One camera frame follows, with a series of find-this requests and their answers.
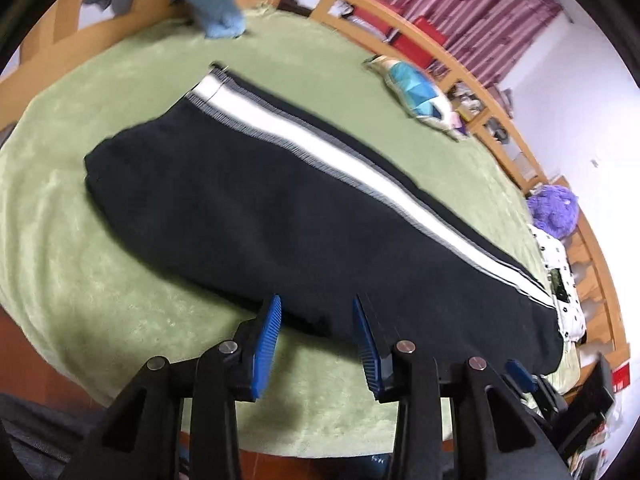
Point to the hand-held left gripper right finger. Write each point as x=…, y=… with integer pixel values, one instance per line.
x=367, y=350

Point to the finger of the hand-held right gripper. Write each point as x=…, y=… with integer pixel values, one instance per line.
x=520, y=375

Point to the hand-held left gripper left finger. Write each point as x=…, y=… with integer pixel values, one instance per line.
x=264, y=345

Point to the black pants with white stripe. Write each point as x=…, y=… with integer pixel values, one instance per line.
x=280, y=220

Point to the white dotted cloth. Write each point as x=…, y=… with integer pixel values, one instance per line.
x=567, y=305

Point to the purple plush toy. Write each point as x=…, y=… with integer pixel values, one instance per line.
x=552, y=210

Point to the green fleece blanket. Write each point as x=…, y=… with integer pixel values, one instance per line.
x=100, y=270

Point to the colourful patterned pillow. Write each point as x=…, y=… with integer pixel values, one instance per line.
x=415, y=90

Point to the red box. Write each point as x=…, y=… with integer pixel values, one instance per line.
x=431, y=35

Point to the red striped curtain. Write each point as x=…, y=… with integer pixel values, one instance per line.
x=465, y=5

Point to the wooden bed frame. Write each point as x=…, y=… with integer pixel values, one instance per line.
x=45, y=40

